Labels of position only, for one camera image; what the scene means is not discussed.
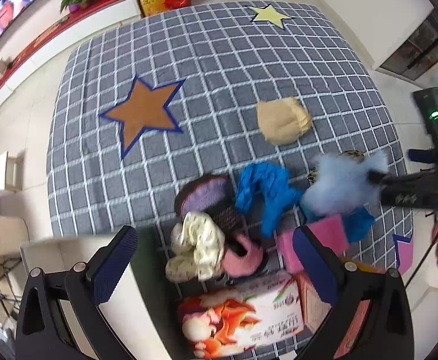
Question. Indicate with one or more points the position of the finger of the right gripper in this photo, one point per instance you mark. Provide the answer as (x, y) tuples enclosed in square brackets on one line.
[(411, 190)]

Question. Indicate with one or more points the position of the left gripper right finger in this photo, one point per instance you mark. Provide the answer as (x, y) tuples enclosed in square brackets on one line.
[(386, 331)]

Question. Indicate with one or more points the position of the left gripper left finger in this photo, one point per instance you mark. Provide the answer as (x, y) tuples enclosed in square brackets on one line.
[(43, 331)]

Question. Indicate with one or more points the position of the light blue fluffy cloth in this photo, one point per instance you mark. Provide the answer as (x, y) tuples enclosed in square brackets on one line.
[(342, 185)]

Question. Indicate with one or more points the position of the blue sparkly cloth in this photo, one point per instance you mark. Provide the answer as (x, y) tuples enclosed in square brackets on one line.
[(271, 181)]

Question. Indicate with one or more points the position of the beige knitted hat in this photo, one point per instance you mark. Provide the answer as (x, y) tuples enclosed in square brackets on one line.
[(282, 121)]

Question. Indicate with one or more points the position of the pink patterned box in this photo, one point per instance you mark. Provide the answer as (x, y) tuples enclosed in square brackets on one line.
[(314, 311)]

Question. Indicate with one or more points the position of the white storage box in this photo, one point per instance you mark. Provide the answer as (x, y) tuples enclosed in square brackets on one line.
[(140, 310)]

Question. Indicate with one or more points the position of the pink sponge block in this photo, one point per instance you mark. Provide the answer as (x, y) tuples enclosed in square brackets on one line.
[(292, 263), (330, 231)]

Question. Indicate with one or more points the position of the leopard print cloth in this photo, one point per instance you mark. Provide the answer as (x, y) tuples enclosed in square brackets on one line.
[(355, 155)]

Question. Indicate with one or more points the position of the dark glass cabinet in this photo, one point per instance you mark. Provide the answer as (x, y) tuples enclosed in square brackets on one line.
[(418, 53)]

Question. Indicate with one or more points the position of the pink fuzzy sock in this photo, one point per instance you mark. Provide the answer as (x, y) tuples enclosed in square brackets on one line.
[(242, 256)]

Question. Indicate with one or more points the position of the small white stool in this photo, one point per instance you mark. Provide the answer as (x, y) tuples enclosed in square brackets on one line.
[(11, 173)]

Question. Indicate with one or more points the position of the white fruit print box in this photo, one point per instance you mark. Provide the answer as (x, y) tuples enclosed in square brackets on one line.
[(247, 316)]

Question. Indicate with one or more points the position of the cream dotted scrunchie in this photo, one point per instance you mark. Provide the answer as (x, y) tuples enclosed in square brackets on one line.
[(198, 245)]

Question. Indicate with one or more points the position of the grey checked star rug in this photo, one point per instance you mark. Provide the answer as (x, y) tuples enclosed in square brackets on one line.
[(226, 62)]

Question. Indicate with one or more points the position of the purple black slipper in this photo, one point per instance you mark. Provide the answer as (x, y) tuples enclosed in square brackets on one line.
[(212, 194)]

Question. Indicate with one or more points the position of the white red tv cabinet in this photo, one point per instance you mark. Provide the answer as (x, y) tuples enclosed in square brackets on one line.
[(72, 29)]

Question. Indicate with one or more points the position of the yellow fruit carton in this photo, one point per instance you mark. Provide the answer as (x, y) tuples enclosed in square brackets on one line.
[(154, 7)]

